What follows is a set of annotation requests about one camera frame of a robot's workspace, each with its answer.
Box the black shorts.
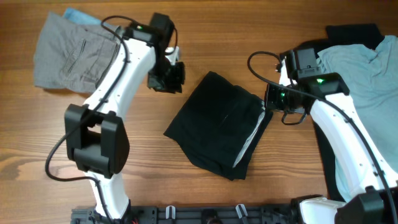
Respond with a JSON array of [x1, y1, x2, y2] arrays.
[[164, 72, 273, 180]]

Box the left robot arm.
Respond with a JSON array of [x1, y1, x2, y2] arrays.
[[65, 13, 185, 223]]

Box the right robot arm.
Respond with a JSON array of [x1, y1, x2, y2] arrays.
[[266, 49, 397, 223]]

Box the black garment under pile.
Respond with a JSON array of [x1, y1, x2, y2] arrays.
[[294, 24, 384, 202]]

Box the light teal t-shirt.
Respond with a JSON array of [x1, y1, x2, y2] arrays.
[[315, 34, 398, 203]]

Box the folded grey shorts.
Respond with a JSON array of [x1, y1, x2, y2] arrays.
[[34, 12, 120, 93]]

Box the light blue folded garment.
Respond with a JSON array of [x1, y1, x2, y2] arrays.
[[63, 7, 101, 25]]

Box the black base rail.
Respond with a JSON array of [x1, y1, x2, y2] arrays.
[[70, 203, 299, 224]]

